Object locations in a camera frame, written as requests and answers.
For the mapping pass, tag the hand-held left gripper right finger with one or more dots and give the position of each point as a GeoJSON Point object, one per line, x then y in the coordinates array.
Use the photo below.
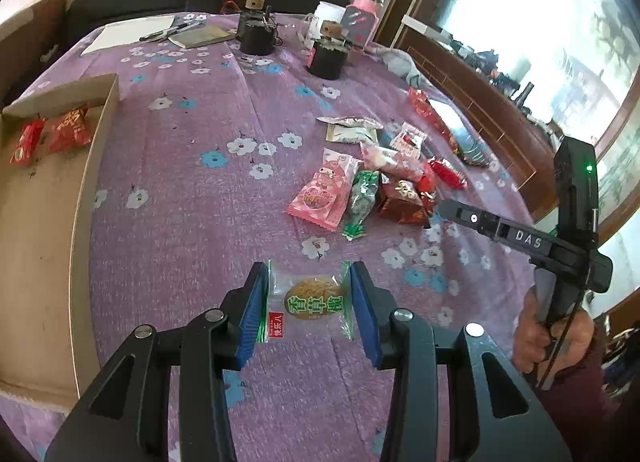
{"type": "Point", "coordinates": [365, 314]}

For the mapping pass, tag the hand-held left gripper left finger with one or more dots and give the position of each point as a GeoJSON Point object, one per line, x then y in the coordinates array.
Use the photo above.
{"type": "Point", "coordinates": [252, 314]}

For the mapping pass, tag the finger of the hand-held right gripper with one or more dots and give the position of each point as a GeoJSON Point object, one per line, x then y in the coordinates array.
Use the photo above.
{"type": "Point", "coordinates": [470, 217]}

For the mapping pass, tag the clear green label snack packet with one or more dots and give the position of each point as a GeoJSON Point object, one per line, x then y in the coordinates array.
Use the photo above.
{"type": "Point", "coordinates": [310, 304]}

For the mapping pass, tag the dark red snack packet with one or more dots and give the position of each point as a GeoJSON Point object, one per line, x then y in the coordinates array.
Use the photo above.
{"type": "Point", "coordinates": [402, 199]}

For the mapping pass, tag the pink cartoon snack packet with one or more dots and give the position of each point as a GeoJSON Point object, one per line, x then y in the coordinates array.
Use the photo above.
{"type": "Point", "coordinates": [320, 194]}

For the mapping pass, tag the brown cardboard box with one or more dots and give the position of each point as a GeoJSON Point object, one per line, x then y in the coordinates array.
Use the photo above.
{"type": "Point", "coordinates": [35, 252]}

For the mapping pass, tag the person's right forearm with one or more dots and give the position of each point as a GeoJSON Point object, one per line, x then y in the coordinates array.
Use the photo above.
{"type": "Point", "coordinates": [585, 407]}

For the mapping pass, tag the person's right hand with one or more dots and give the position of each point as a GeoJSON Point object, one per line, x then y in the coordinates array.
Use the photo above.
{"type": "Point", "coordinates": [540, 347]}

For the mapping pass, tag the shiny red candy packet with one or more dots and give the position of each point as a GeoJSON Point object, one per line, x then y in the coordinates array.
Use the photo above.
{"type": "Point", "coordinates": [446, 173]}

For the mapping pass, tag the dark glossy snack packet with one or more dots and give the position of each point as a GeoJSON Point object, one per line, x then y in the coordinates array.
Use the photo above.
{"type": "Point", "coordinates": [465, 142]}

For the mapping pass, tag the pink clear snack packet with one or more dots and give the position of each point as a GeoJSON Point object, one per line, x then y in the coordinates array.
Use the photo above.
{"type": "Point", "coordinates": [392, 165]}

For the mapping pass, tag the red and white snack packet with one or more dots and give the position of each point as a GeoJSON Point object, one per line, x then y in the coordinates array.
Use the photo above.
{"type": "Point", "coordinates": [406, 140]}

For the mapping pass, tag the purple floral cloth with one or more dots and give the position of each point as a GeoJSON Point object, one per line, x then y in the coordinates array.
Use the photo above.
{"type": "Point", "coordinates": [200, 222]}

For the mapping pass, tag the wooden cabinet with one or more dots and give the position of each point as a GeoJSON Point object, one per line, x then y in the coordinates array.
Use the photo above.
{"type": "Point", "coordinates": [475, 107]}

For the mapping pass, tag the long red snack packet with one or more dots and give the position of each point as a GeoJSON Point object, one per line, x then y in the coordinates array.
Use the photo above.
{"type": "Point", "coordinates": [422, 105]}

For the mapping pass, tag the beige snack packet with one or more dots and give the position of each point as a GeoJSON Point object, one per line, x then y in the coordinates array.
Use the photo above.
{"type": "Point", "coordinates": [350, 134]}

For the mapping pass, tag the white dark print snack packet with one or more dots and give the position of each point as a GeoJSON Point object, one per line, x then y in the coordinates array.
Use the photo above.
{"type": "Point", "coordinates": [350, 121]}

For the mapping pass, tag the row of dark trinkets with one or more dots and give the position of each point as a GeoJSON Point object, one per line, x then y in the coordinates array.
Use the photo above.
{"type": "Point", "coordinates": [492, 62]}

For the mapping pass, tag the grey cloth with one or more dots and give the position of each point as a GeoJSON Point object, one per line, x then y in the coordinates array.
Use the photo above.
{"type": "Point", "coordinates": [400, 62]}

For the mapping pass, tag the black jar with wooden stopper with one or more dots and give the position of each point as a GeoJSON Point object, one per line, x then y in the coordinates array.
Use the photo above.
{"type": "Point", "coordinates": [255, 37]}
{"type": "Point", "coordinates": [327, 60]}

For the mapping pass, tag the pink bottle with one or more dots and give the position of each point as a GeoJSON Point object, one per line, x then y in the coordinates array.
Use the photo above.
{"type": "Point", "coordinates": [362, 17]}

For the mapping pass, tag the white cup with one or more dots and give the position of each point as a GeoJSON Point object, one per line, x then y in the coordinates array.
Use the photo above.
{"type": "Point", "coordinates": [327, 15]}

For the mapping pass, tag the wide red snack packet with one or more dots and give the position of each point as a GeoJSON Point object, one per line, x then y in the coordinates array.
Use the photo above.
{"type": "Point", "coordinates": [67, 130]}

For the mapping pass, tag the small red snack packet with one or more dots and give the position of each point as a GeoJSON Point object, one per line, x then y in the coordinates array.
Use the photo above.
{"type": "Point", "coordinates": [27, 142]}

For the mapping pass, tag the brown notebook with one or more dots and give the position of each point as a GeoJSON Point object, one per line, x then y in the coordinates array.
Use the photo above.
{"type": "Point", "coordinates": [200, 36]}

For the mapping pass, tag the black pen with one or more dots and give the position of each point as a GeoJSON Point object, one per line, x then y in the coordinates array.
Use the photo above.
{"type": "Point", "coordinates": [160, 34]}

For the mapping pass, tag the white paper sheet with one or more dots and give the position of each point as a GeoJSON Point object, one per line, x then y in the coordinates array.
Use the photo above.
{"type": "Point", "coordinates": [125, 35]}

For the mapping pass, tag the brown wooden furniture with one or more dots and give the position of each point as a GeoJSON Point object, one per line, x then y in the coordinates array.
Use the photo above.
{"type": "Point", "coordinates": [30, 37]}

